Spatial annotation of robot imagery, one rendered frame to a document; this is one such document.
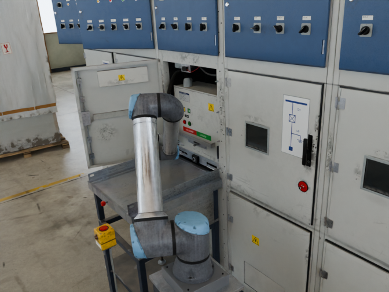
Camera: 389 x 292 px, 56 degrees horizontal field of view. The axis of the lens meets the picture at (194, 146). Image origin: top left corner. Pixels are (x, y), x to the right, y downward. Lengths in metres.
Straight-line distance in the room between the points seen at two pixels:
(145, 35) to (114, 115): 0.62
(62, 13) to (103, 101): 1.23
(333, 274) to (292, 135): 0.73
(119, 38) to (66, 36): 0.93
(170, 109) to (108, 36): 1.33
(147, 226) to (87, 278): 1.60
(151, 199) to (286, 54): 0.91
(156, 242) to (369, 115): 1.01
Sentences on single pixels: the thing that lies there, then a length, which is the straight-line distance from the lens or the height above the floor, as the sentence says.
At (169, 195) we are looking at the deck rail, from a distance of 2.22.
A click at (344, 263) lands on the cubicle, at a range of 1.99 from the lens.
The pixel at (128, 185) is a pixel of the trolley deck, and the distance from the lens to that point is 2.44.
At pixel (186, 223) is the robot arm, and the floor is 1.08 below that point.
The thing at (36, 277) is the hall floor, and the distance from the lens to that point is 3.28.
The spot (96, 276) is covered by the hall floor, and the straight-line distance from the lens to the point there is 3.10.
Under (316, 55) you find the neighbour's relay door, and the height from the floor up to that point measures 1.70.
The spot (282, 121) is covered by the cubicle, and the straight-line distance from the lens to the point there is 1.89.
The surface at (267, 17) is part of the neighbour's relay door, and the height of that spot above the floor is 1.86.
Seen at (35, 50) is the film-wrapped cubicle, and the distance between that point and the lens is 5.56.
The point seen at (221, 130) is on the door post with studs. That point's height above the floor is 1.19.
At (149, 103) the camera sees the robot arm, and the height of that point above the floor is 1.52.
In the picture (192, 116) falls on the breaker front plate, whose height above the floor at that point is 1.20.
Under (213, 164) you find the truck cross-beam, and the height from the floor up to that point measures 0.90.
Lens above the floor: 1.94
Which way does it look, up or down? 21 degrees down
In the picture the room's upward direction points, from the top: 3 degrees counter-clockwise
